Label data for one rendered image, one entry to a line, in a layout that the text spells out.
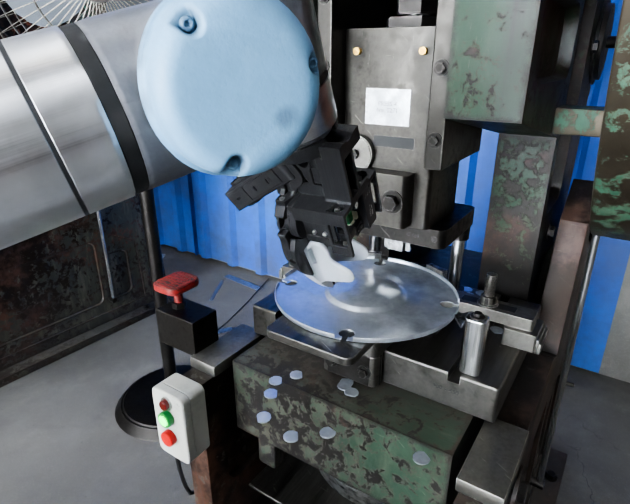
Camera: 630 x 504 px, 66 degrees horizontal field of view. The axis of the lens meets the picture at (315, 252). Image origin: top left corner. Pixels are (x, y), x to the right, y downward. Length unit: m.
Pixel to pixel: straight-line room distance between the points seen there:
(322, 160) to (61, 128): 0.26
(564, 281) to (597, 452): 0.88
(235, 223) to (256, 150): 2.51
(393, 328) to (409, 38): 0.40
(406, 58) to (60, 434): 1.56
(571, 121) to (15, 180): 0.77
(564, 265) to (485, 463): 0.48
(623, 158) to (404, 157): 0.36
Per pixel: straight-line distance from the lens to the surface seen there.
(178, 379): 0.88
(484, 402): 0.76
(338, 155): 0.41
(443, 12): 0.67
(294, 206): 0.46
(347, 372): 0.81
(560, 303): 1.07
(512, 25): 0.64
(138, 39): 0.22
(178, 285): 0.89
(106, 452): 1.74
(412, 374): 0.79
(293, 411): 0.84
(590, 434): 1.90
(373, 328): 0.69
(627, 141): 0.43
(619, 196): 0.49
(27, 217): 0.22
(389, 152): 0.75
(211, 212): 2.83
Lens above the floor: 1.13
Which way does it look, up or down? 22 degrees down
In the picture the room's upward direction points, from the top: straight up
